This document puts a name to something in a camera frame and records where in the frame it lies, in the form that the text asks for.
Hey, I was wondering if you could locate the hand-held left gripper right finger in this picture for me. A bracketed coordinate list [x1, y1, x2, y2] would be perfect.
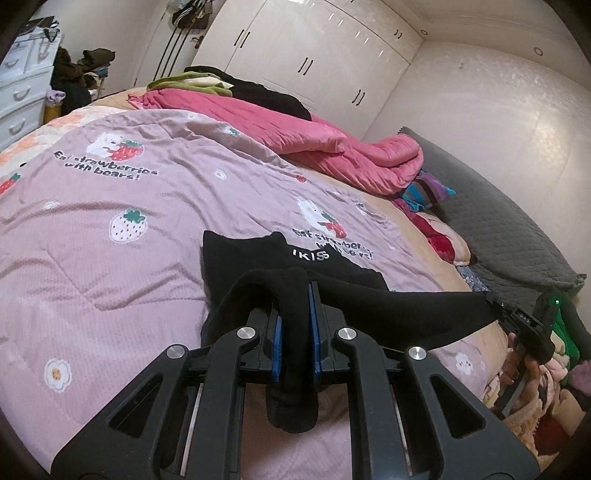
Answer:
[307, 281, 541, 480]

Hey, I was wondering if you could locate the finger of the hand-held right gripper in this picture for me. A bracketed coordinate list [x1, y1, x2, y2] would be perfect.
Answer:
[485, 298, 509, 325]

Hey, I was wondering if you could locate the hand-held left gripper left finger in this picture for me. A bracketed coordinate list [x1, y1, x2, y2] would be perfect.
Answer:
[51, 307, 283, 480]

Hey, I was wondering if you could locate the black sweater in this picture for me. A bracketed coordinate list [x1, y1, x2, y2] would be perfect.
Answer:
[201, 230, 497, 435]

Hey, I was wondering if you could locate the pile of dark clothes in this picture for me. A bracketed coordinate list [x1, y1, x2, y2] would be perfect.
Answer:
[50, 46, 116, 116]

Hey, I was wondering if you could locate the person's right hand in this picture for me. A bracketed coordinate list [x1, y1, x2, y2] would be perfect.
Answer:
[501, 332, 543, 402]

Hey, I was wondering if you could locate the green garment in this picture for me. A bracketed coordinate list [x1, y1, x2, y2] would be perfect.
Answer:
[549, 307, 581, 365]

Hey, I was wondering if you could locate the blue floral cloth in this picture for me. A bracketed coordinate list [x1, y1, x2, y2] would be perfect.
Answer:
[455, 265, 490, 292]

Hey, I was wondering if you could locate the cream fluffy blanket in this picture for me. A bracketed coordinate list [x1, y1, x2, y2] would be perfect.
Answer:
[485, 355, 583, 462]

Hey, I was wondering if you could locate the grey quilted headboard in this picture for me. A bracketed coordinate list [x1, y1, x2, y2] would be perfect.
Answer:
[402, 127, 587, 305]

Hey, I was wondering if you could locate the red cloth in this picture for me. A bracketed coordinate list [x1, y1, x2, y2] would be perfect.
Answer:
[406, 210, 472, 264]

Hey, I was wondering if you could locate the peach bed sheet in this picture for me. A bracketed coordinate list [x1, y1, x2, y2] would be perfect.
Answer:
[0, 90, 504, 370]

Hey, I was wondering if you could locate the colourful striped pillow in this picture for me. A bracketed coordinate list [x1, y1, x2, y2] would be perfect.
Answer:
[399, 171, 455, 213]

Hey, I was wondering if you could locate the pink comforter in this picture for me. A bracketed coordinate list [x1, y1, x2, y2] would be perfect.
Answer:
[127, 88, 426, 197]

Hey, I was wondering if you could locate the pink printed quilt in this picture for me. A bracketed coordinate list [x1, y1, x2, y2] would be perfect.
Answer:
[0, 108, 504, 480]

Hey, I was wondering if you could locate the black cloth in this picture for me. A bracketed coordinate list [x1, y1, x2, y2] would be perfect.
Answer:
[184, 65, 312, 121]

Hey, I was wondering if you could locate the green cloth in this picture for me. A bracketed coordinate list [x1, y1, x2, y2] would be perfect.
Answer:
[147, 71, 234, 97]

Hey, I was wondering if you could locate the white wardrobe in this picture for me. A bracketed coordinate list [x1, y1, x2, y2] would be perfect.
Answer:
[191, 0, 423, 144]

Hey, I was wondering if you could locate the white drawer chest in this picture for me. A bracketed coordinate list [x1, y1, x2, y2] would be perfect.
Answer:
[0, 32, 58, 151]

